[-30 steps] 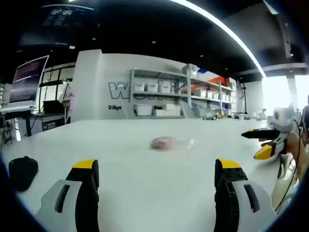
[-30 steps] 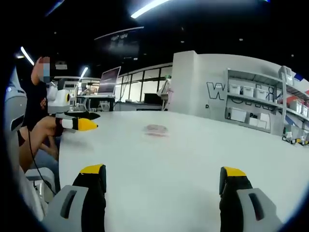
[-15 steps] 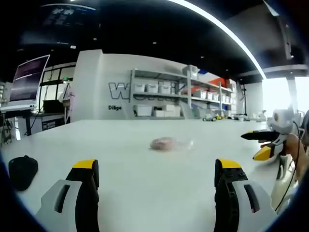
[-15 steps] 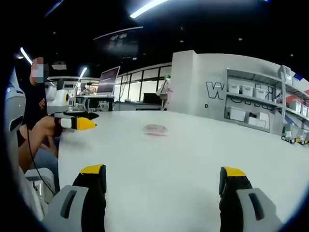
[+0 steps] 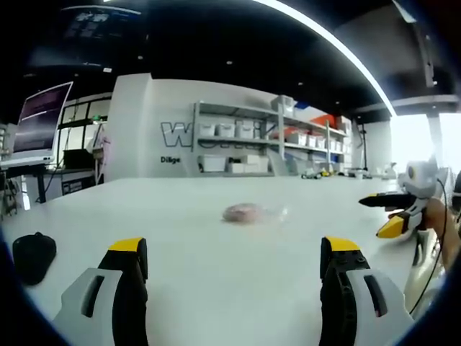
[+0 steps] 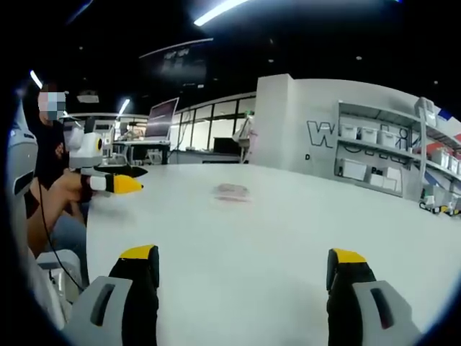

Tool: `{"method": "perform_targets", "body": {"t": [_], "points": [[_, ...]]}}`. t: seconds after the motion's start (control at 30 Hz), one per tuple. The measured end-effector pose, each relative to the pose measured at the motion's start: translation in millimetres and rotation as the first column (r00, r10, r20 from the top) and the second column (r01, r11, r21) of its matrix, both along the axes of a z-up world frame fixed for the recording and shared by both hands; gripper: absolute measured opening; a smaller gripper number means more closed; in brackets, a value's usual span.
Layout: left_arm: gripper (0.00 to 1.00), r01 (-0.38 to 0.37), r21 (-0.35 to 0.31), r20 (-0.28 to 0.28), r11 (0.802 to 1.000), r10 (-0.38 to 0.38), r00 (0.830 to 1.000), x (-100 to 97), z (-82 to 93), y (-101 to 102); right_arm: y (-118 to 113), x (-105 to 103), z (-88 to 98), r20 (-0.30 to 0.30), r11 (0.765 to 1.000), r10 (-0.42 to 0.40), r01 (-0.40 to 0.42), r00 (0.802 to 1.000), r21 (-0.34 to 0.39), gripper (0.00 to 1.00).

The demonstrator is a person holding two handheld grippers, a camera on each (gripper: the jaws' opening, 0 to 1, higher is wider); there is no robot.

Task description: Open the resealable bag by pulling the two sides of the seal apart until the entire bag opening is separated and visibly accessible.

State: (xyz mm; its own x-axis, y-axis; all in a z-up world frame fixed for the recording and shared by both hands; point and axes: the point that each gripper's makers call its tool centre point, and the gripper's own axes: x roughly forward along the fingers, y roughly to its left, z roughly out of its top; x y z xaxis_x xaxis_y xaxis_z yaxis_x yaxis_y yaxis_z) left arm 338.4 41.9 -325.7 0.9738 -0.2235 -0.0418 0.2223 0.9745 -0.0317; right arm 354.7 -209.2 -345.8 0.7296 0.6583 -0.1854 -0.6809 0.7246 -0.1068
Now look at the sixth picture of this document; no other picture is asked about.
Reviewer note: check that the yellow and black tool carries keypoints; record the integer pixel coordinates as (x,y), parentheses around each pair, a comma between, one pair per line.
(441,209)

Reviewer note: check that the person's black shirt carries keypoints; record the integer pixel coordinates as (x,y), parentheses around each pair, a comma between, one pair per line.
(50,155)

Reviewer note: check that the short ceiling light strip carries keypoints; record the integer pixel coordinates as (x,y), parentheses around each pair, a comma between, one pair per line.
(36,79)
(123,107)

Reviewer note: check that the ceiling projector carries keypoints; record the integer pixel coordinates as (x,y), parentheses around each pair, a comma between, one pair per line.
(87,97)

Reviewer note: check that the dark hanging ceiling sign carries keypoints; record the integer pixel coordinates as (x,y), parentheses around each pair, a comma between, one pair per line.
(180,65)

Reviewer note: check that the person's jeans leg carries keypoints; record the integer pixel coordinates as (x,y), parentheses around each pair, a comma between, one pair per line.
(70,234)

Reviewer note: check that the white metal shelving unit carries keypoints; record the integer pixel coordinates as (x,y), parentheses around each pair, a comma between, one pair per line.
(381,153)

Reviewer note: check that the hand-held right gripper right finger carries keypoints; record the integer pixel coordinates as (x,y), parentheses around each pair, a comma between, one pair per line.
(363,317)

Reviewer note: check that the long ceiling light strip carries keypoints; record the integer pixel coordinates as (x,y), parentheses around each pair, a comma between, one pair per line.
(219,13)

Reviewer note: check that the black computer monitor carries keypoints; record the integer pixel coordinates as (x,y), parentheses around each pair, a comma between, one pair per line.
(226,145)

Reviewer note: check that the white box atop shelving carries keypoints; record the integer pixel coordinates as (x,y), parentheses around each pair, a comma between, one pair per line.
(425,108)

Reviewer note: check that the grey workbench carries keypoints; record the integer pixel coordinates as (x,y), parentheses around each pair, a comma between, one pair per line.
(140,144)

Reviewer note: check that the clear resealable bag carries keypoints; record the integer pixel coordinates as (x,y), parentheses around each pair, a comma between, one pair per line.
(231,191)

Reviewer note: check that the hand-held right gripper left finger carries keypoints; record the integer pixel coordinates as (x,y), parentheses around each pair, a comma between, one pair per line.
(108,317)

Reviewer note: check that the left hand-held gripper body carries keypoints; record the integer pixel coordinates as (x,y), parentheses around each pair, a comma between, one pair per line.
(83,149)

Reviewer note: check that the group of white storage bins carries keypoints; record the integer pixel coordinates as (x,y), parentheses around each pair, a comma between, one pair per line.
(387,138)

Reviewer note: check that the large standing display screen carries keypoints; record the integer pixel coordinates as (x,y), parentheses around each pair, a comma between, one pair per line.
(161,119)

